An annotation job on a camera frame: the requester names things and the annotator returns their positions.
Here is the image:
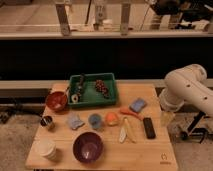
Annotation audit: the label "light blue towel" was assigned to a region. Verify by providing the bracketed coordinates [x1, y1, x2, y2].
[67, 114, 84, 130]

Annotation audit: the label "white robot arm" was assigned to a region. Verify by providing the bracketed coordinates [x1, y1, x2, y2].
[159, 64, 213, 117]

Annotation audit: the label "red bowl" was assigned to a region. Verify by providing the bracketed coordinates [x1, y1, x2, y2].
[45, 91, 68, 112]

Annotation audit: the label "purple bowl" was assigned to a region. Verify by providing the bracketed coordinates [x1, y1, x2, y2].
[72, 132, 103, 163]

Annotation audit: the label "dark grape bunch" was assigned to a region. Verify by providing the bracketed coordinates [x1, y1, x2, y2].
[95, 80, 109, 98]

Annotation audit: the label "green plastic tray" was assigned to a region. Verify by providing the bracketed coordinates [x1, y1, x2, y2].
[68, 73, 118, 108]

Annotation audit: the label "orange carrot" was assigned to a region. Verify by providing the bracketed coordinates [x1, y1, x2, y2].
[119, 107, 142, 121]

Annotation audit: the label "orange fruit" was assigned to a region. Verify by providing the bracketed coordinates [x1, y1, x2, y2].
[105, 112, 119, 126]

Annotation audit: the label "black brush in tray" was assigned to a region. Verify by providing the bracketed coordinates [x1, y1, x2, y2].
[71, 74, 85, 103]

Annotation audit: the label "blue sponge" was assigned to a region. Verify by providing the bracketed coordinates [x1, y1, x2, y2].
[129, 98, 147, 113]

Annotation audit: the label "blue cup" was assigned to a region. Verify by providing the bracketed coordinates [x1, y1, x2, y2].
[88, 114, 102, 130]

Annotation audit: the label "wooden spoon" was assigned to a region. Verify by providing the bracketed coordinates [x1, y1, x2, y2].
[60, 86, 70, 104]

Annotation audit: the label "yellow banana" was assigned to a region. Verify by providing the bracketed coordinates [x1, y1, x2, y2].
[124, 117, 136, 143]

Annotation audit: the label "black remote control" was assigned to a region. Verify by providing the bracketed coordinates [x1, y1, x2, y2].
[143, 117, 156, 139]

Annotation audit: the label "metal can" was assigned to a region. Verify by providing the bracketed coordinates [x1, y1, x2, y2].
[40, 116, 55, 131]

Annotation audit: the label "white stacked cups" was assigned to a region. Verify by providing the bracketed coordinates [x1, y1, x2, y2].
[35, 139, 56, 160]

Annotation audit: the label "black wheeled stand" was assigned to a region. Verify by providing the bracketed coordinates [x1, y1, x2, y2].
[179, 111, 213, 143]

